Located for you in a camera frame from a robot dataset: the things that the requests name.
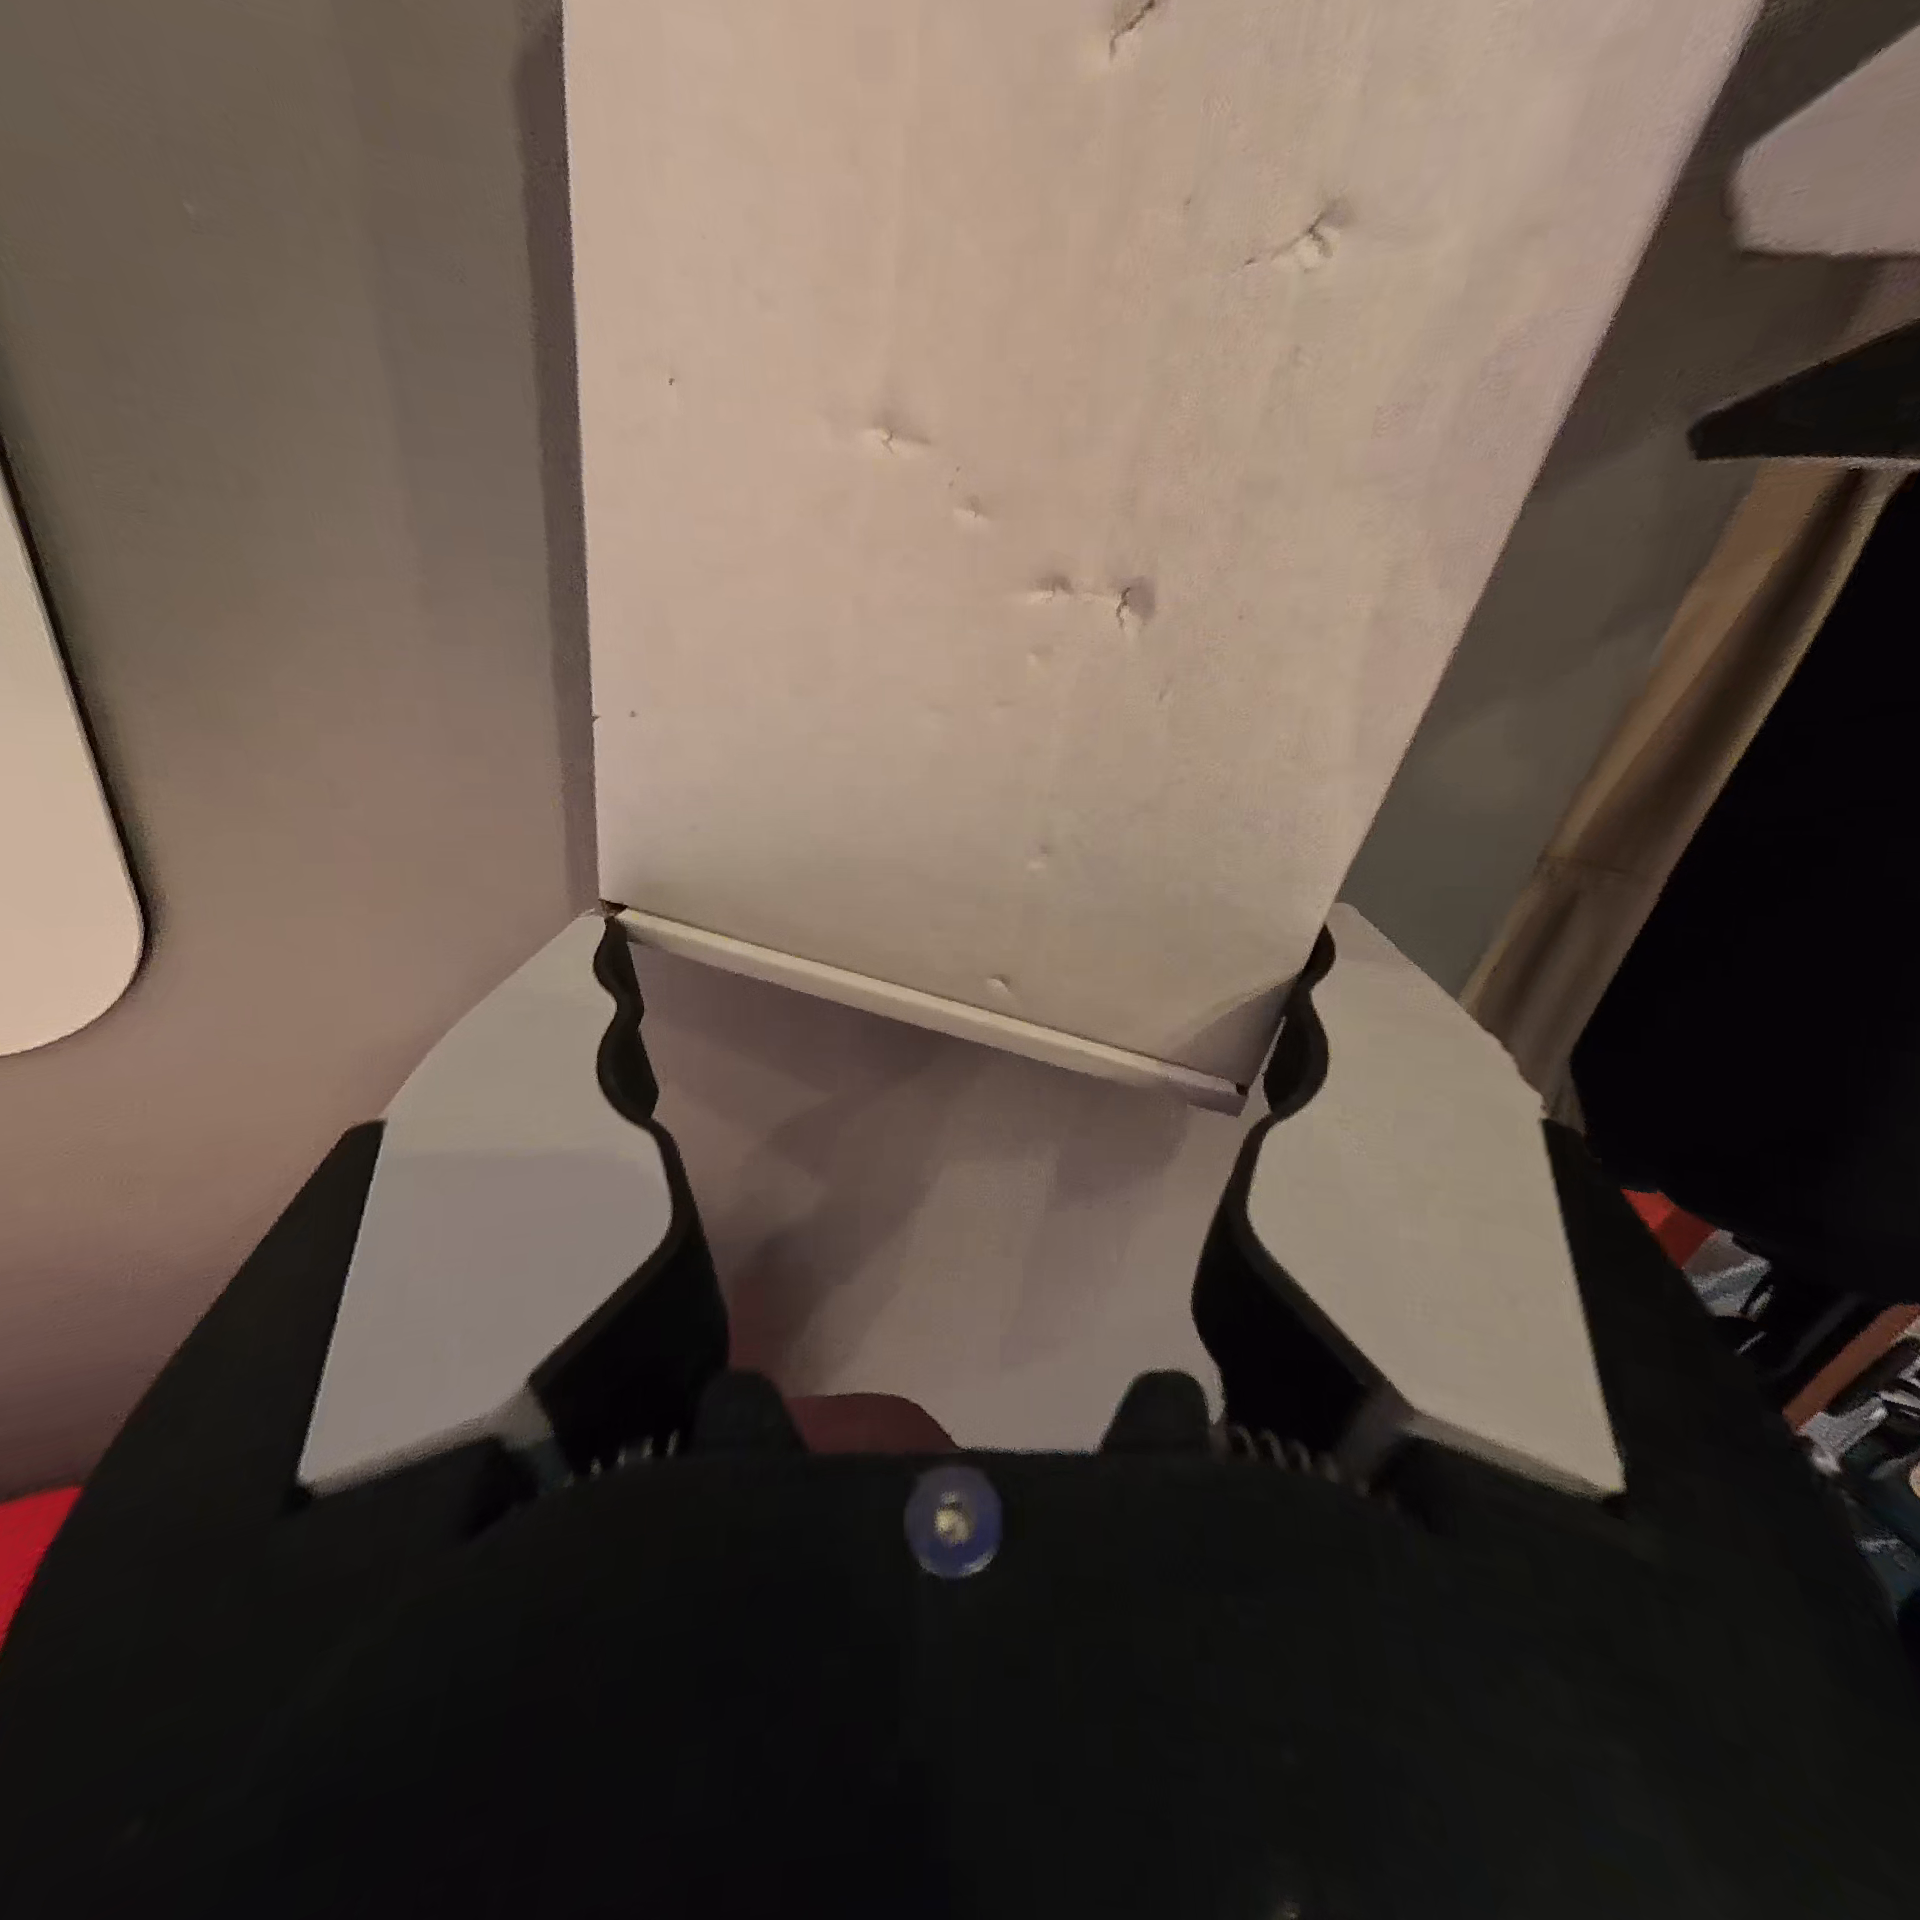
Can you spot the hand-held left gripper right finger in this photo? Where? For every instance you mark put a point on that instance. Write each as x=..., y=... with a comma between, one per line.
x=1425, y=1232

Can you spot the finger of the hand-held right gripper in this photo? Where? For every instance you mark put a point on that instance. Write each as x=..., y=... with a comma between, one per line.
x=1838, y=188

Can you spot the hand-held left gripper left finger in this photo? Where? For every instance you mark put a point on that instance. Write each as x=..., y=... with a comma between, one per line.
x=481, y=1201

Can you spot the red cube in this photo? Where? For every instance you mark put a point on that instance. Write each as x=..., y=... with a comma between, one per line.
x=858, y=1422

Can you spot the white cardboard box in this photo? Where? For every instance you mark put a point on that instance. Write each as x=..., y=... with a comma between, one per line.
x=1020, y=524

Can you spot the cluttered colourful pile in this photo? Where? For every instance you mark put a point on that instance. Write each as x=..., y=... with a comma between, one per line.
x=1830, y=1395

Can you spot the white rounded panel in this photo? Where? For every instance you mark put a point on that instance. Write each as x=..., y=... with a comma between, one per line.
x=61, y=840

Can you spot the beige wooden frame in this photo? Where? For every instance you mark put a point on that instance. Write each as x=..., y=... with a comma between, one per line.
x=1666, y=779

